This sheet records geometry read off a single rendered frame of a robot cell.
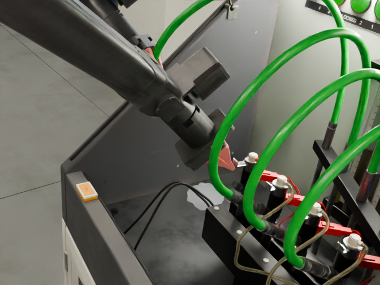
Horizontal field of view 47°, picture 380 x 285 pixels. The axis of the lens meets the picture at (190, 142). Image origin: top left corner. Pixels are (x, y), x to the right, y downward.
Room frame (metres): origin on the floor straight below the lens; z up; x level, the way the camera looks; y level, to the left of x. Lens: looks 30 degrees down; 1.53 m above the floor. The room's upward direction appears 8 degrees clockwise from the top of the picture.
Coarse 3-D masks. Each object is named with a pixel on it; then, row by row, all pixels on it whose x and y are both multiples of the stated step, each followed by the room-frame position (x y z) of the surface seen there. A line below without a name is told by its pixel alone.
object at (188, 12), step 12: (204, 0) 0.74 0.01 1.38; (324, 0) 0.78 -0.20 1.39; (192, 12) 0.73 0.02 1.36; (336, 12) 0.79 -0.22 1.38; (180, 24) 0.73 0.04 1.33; (336, 24) 0.80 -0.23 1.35; (168, 36) 0.73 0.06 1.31; (156, 48) 0.72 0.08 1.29; (348, 48) 0.80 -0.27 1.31; (156, 60) 0.72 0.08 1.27; (348, 60) 0.80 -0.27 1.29; (336, 96) 0.81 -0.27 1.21; (336, 108) 0.80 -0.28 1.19; (336, 120) 0.80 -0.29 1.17
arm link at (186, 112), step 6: (192, 90) 0.62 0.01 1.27; (186, 96) 0.62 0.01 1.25; (186, 102) 0.61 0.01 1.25; (192, 102) 0.63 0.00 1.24; (186, 108) 0.61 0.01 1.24; (192, 108) 0.62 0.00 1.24; (180, 114) 0.60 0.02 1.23; (186, 114) 0.61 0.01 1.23; (174, 120) 0.60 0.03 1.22; (180, 120) 0.60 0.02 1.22; (186, 120) 0.61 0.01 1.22; (174, 126) 0.61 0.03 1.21
